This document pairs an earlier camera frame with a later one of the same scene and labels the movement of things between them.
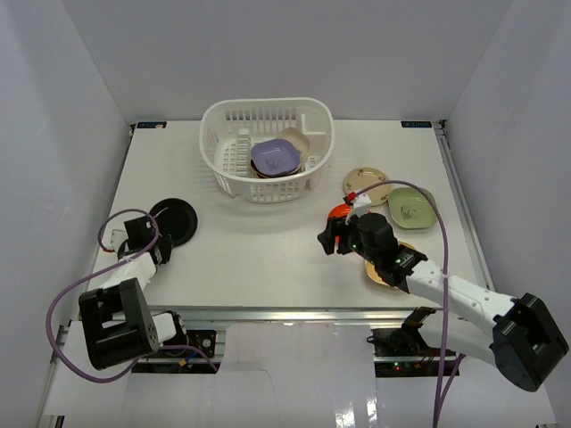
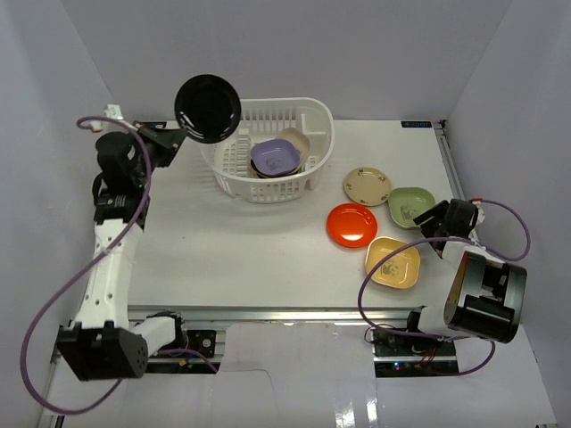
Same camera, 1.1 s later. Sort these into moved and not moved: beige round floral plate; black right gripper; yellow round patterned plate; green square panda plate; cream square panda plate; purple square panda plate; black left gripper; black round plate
Moved: black round plate; black right gripper; black left gripper
Not moved: green square panda plate; purple square panda plate; yellow round patterned plate; cream square panda plate; beige round floral plate
